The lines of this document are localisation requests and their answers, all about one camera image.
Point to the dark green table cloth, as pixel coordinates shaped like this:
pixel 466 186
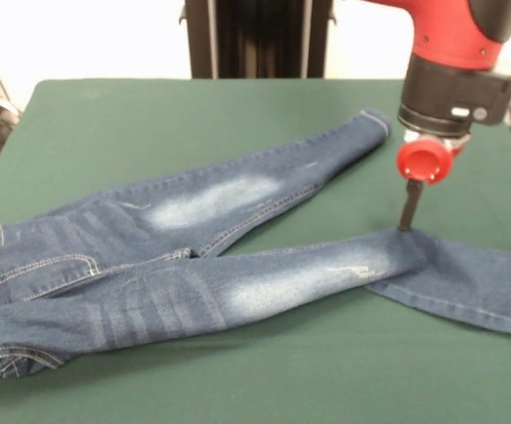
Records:
pixel 149 123

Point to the blue denim jeans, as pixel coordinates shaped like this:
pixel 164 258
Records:
pixel 193 274

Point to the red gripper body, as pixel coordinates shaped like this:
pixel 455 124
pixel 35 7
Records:
pixel 425 161

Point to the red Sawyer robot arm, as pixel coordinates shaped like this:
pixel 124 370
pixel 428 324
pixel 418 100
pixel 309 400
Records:
pixel 458 66

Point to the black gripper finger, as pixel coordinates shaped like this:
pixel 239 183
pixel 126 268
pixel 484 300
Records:
pixel 411 205

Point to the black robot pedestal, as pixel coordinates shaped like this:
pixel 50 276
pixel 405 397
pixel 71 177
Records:
pixel 255 44

